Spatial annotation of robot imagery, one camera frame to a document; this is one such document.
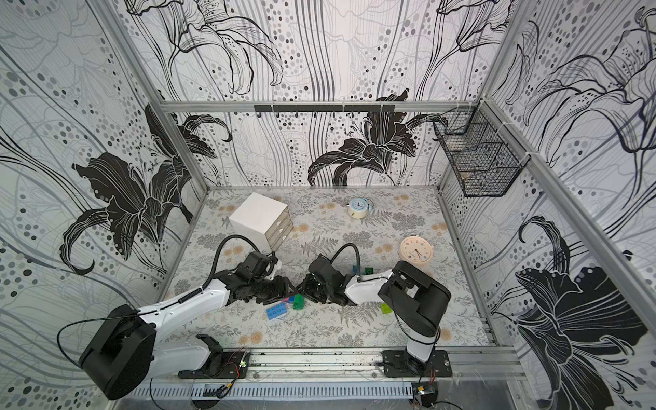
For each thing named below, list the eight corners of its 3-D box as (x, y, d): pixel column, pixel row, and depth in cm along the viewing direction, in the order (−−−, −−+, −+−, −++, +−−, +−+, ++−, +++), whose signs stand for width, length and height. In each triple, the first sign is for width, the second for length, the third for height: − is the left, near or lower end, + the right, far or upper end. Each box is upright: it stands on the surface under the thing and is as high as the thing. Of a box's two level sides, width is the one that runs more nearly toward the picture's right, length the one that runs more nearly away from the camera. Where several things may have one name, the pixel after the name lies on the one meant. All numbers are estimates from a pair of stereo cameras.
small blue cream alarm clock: (353, 221, 108) (354, 214, 105) (345, 208, 113) (345, 202, 110) (371, 214, 111) (372, 207, 107) (362, 202, 115) (363, 195, 112)
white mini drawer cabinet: (237, 240, 103) (225, 219, 92) (261, 214, 112) (252, 192, 101) (272, 257, 98) (263, 237, 87) (293, 228, 107) (288, 206, 96)
